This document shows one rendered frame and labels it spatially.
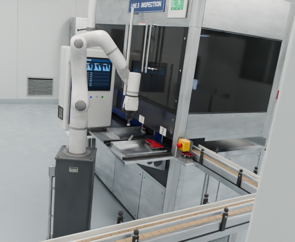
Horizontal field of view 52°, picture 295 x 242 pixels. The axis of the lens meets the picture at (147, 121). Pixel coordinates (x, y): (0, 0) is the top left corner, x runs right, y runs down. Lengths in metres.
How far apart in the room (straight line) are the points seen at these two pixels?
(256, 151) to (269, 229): 2.26
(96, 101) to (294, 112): 2.51
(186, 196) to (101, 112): 1.16
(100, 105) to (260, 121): 1.47
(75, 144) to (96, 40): 0.71
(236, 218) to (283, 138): 1.00
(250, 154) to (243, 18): 1.15
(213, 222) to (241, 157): 1.38
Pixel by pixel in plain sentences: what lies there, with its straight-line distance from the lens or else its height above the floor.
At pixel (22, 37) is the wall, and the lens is 7.31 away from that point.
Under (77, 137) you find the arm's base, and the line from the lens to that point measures 2.12.
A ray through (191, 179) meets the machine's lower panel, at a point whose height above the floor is 0.67.
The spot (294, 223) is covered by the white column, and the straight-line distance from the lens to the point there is 0.61.
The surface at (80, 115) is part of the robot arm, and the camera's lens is 2.14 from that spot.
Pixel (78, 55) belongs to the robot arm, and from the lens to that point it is 2.00.
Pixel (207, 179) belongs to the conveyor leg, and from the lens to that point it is 2.24.
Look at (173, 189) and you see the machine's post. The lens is 2.38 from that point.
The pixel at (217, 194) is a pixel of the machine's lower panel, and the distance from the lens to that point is 2.73.
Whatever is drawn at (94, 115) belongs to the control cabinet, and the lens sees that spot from 2.98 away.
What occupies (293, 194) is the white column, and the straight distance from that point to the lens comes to 0.60.
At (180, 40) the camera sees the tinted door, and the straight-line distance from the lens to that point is 2.23.
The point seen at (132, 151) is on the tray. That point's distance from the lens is 2.27.
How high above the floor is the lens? 1.67
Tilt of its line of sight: 15 degrees down
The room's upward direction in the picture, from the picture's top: 7 degrees clockwise
